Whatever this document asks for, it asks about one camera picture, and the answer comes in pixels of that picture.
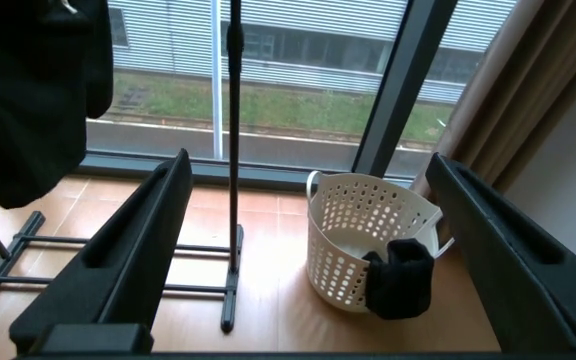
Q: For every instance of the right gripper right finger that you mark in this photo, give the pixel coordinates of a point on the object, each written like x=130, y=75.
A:
x=528, y=300

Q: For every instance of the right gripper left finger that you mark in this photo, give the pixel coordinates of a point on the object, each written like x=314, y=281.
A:
x=113, y=280

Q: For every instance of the black garment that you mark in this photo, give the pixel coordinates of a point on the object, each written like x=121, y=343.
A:
x=400, y=285

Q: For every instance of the black shorts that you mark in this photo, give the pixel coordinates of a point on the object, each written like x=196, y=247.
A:
x=28, y=100

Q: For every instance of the black clothes rack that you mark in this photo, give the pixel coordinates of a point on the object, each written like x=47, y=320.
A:
x=234, y=150

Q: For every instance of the white laundry basket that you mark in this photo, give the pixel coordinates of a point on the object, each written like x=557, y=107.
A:
x=338, y=270

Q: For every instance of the beige curtain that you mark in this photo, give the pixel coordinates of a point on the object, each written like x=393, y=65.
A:
x=518, y=100

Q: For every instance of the window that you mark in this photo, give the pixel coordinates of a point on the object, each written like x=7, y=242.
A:
x=318, y=100

